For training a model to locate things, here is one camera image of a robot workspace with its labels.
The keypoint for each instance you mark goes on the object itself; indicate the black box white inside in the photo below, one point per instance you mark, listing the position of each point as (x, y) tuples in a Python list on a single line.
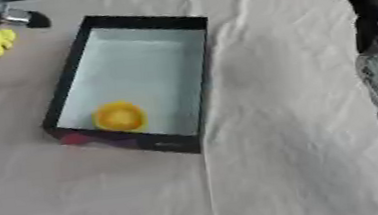
[(135, 68)]

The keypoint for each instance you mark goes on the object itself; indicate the yellow round toy fruit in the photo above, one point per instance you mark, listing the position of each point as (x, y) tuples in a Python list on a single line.
[(118, 117)]

